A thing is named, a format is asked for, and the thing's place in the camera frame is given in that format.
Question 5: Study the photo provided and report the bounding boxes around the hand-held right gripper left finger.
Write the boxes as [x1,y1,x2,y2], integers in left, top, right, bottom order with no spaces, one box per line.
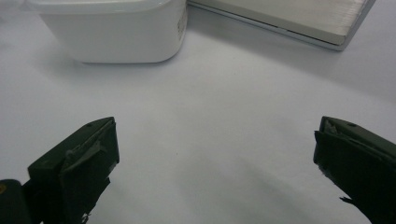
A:
[22,116,120,224]

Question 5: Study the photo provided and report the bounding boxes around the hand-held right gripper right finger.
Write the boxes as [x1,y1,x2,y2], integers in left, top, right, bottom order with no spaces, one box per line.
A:
[313,116,396,224]

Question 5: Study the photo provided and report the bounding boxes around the flat beige tray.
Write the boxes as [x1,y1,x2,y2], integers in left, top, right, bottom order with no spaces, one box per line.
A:
[186,0,377,52]

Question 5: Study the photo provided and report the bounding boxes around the white plastic container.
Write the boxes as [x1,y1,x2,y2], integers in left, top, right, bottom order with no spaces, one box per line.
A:
[23,0,189,64]

